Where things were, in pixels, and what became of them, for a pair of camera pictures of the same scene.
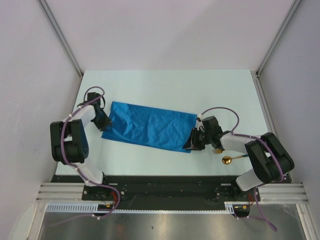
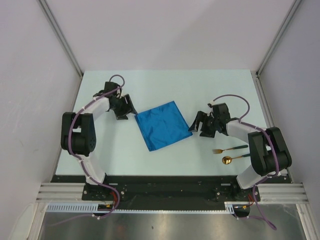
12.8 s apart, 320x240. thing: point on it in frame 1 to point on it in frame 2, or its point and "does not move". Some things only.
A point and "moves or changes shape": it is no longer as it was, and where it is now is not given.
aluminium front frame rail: x=278 y=193 does not move
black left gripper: x=106 y=123 to x=128 y=108
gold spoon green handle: x=227 y=160 does not move
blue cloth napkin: x=164 y=129 moves or changes shape
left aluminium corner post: x=60 y=34 does not move
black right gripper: x=192 y=143 to x=202 y=117
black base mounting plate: x=163 y=193 does not move
